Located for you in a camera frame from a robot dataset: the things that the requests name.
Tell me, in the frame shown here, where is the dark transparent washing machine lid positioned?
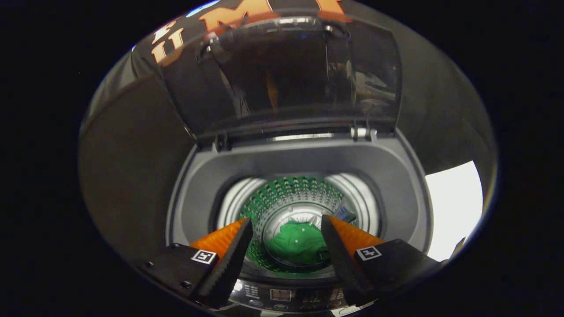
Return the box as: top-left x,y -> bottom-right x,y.
156,17 -> 402,141

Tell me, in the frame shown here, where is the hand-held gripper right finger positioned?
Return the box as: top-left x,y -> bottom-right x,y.
320,214 -> 441,307

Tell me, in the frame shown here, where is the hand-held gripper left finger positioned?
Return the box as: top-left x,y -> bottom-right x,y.
139,217 -> 254,310

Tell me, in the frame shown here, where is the green polo shirt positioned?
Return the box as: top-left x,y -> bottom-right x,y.
267,220 -> 331,266

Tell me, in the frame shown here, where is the white side table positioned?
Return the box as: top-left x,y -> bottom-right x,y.
424,161 -> 484,262

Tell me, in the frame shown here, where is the grey washing machine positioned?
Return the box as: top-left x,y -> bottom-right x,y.
165,128 -> 434,314

